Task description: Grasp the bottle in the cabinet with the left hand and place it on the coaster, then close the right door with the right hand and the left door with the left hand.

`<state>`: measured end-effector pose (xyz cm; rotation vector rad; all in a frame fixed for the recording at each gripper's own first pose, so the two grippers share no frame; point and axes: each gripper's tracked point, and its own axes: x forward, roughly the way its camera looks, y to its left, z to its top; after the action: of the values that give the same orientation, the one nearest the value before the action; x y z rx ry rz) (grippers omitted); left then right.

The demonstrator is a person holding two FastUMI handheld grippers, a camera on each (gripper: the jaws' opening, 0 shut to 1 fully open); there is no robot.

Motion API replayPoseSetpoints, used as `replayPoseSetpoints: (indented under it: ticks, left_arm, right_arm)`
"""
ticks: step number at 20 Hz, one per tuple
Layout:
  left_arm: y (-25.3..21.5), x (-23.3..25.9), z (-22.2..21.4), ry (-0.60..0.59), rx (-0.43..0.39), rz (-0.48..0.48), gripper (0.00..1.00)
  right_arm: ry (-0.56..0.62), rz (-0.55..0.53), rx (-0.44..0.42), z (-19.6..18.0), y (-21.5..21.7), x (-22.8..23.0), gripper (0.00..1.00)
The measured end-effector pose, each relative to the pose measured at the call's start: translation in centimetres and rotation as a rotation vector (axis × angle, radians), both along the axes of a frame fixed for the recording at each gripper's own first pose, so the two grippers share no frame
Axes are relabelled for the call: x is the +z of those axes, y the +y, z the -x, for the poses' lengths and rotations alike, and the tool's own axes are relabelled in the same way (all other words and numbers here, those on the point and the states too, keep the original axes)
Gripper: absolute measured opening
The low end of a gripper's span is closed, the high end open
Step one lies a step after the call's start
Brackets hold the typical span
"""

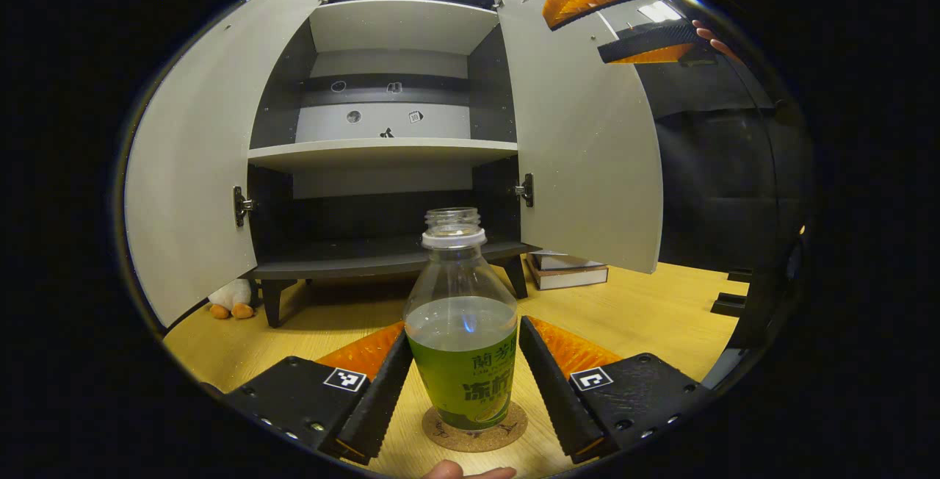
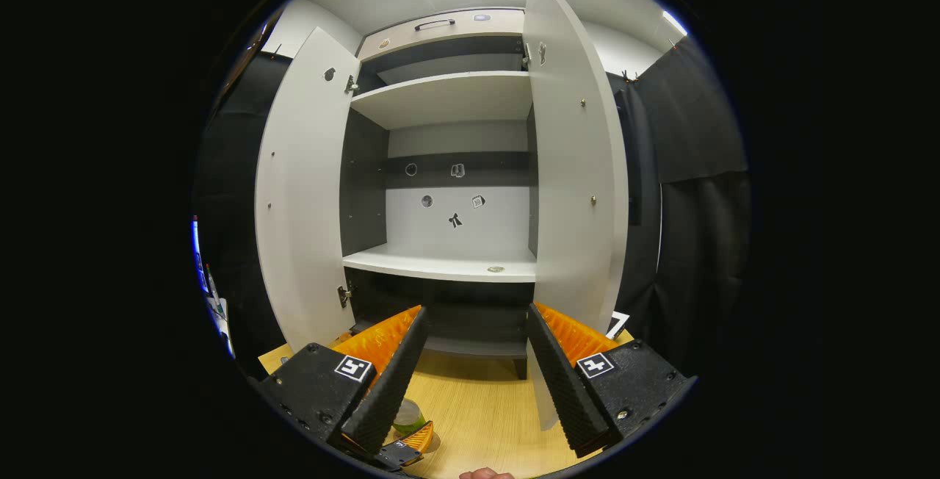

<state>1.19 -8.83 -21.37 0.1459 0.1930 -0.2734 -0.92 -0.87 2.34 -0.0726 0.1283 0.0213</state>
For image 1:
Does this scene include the grey cabinet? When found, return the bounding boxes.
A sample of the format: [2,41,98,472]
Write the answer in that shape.
[246,0,541,329]

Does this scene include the round cork coaster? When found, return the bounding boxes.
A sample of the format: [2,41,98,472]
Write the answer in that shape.
[422,400,529,454]

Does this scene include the green label plastic bottle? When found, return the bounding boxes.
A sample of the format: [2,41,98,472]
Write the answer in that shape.
[404,207,519,433]

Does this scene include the white plush toy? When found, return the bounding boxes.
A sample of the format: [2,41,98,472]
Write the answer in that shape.
[207,278,258,320]

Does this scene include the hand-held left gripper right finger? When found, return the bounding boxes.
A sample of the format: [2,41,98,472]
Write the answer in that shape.
[518,315,710,465]

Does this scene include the black stepped object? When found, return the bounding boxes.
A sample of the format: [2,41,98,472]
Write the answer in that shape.
[709,267,757,318]

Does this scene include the light grey cabinet door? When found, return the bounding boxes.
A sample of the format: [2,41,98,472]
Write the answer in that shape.
[496,0,665,275]
[123,0,350,329]

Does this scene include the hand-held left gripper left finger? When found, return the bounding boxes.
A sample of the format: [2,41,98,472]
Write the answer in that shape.
[219,321,414,466]

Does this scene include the small dark cover book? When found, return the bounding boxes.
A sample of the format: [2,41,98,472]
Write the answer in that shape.
[529,250,590,272]

